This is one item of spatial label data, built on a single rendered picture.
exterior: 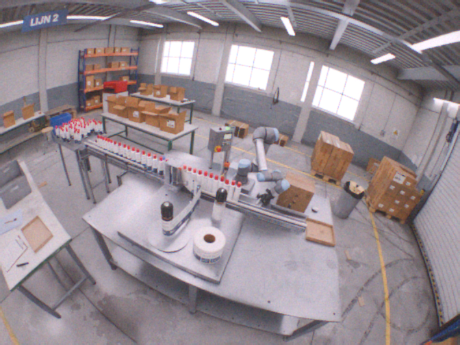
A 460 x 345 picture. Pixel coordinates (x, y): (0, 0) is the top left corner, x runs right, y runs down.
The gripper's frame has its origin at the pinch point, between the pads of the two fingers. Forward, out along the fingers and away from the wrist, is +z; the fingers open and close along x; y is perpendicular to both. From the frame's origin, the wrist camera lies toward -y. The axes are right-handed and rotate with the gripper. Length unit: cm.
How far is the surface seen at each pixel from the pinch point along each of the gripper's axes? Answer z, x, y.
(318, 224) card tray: -24, 62, -11
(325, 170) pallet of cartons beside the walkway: -10, 155, -292
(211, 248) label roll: 1, -19, 67
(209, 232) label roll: 4, -24, 56
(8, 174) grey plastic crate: 140, -233, 119
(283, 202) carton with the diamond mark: -10.0, 22.7, -18.7
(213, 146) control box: -13, -61, 1
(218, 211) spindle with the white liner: 6.2, -24.9, 32.5
